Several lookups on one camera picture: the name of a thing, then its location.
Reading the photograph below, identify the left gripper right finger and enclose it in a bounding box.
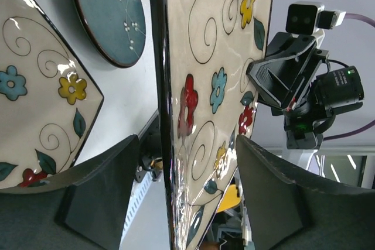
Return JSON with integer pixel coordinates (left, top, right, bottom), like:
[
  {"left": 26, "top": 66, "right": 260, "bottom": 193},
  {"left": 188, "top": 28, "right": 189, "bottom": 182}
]
[{"left": 236, "top": 135, "right": 374, "bottom": 249}]

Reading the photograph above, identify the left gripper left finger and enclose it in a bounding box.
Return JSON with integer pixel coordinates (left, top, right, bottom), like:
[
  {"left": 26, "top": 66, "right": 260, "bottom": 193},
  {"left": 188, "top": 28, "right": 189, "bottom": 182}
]
[{"left": 1, "top": 135, "right": 139, "bottom": 249}]

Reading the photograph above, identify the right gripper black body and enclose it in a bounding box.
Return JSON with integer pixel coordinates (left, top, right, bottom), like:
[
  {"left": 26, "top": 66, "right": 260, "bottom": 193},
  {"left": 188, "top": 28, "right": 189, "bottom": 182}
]
[{"left": 265, "top": 32, "right": 323, "bottom": 115}]

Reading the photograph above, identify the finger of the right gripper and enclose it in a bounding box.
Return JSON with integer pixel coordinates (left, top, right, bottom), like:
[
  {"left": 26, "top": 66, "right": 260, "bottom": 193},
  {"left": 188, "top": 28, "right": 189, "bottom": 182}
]
[{"left": 246, "top": 56, "right": 305, "bottom": 109}]

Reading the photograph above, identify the square floral plate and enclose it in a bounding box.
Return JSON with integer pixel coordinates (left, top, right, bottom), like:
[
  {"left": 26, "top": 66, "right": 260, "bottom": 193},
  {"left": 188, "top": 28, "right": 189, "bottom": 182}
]
[
  {"left": 1, "top": 0, "right": 104, "bottom": 189},
  {"left": 150, "top": 0, "right": 272, "bottom": 249}
]

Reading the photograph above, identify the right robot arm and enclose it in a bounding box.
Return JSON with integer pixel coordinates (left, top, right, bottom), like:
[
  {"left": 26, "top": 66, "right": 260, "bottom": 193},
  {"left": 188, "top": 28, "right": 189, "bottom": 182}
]
[{"left": 246, "top": 32, "right": 364, "bottom": 169}]

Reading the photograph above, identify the teal round glazed plate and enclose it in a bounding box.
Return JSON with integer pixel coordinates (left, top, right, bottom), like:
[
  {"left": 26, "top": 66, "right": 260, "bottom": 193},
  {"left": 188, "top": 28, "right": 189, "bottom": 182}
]
[{"left": 74, "top": 0, "right": 146, "bottom": 68}]

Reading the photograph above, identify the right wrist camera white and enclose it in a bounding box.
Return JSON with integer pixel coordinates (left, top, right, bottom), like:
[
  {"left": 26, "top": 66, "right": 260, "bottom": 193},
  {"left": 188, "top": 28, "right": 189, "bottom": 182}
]
[{"left": 285, "top": 1, "right": 346, "bottom": 45}]

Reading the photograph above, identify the white slotted cable duct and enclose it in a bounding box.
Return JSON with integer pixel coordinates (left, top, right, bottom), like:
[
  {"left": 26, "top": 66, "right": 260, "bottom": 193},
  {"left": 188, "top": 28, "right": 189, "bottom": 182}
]
[{"left": 122, "top": 172, "right": 152, "bottom": 237}]

